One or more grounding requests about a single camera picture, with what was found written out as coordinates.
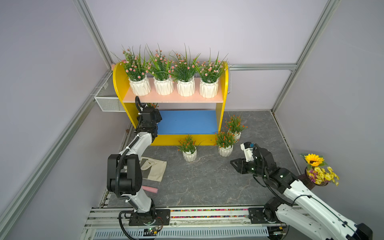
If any pink flower pot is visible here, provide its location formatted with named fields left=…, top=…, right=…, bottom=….
left=146, top=46, right=174, bottom=96
left=114, top=47, right=152, bottom=97
left=170, top=45, right=200, bottom=97
left=195, top=53, right=228, bottom=99

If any orange flower pot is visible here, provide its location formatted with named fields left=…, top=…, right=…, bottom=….
left=146, top=103, right=159, bottom=109
left=225, top=115, right=247, bottom=142
left=215, top=132, right=237, bottom=157
left=178, top=135, right=197, bottom=162

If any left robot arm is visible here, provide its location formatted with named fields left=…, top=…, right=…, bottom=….
left=107, top=96, right=162, bottom=225

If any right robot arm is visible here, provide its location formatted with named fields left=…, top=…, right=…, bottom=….
left=230, top=142, right=373, bottom=240

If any yellow rack with shelves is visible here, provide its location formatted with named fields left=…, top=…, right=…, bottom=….
left=113, top=63, right=230, bottom=146

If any sunflower bouquet in basket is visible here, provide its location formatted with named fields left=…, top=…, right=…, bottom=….
left=300, top=154, right=340, bottom=187

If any beige gardening glove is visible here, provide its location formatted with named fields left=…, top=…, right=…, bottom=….
left=140, top=157, right=167, bottom=182

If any white mesh basket left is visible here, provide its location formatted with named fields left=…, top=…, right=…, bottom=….
left=91, top=70, right=125, bottom=113

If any purple trowel pink handle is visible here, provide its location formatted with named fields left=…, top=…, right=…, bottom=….
left=142, top=186, right=159, bottom=194

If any white wire basket rear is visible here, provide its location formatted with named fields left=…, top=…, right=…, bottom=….
left=227, top=62, right=232, bottom=95

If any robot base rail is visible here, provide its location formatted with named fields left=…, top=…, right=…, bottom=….
left=80, top=206, right=307, bottom=240

